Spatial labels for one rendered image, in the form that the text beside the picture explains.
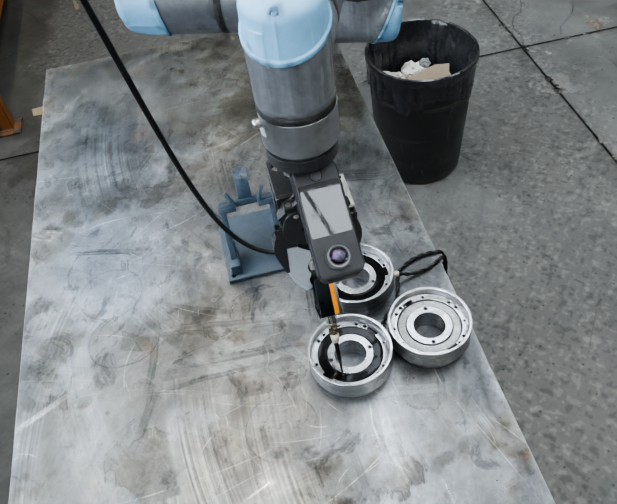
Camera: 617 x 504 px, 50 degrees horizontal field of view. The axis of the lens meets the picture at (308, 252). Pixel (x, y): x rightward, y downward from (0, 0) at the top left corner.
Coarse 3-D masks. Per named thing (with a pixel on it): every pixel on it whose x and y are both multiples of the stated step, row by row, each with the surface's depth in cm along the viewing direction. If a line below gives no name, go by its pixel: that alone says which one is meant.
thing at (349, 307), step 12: (372, 252) 93; (384, 264) 92; (360, 276) 94; (372, 276) 91; (348, 288) 90; (360, 288) 90; (384, 288) 88; (348, 300) 87; (360, 300) 87; (372, 300) 87; (384, 300) 89; (348, 312) 89; (360, 312) 88; (372, 312) 90
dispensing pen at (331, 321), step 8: (312, 272) 79; (312, 280) 77; (320, 288) 76; (328, 288) 76; (320, 296) 76; (328, 296) 76; (320, 304) 76; (328, 304) 76; (320, 312) 76; (328, 312) 76; (328, 320) 78; (336, 320) 79; (328, 328) 79; (336, 328) 79; (336, 336) 79; (336, 344) 79; (336, 352) 80
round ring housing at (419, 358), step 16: (416, 288) 87; (432, 288) 87; (400, 304) 87; (448, 304) 86; (464, 304) 85; (416, 320) 86; (432, 320) 87; (448, 320) 85; (464, 320) 85; (400, 336) 84; (416, 336) 84; (448, 336) 83; (464, 336) 84; (400, 352) 83; (416, 352) 81; (432, 352) 82; (448, 352) 80
